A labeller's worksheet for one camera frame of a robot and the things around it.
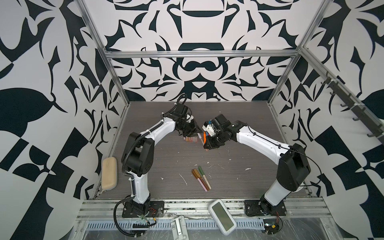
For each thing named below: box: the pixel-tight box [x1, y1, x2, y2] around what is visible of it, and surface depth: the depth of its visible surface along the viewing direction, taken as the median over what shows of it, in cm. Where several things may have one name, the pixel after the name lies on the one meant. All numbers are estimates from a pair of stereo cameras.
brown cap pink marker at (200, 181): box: [191, 169, 208, 192], surface depth 85 cm
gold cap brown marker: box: [193, 168, 210, 191], surface depth 86 cm
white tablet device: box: [208, 199, 237, 236], surface depth 70 cm
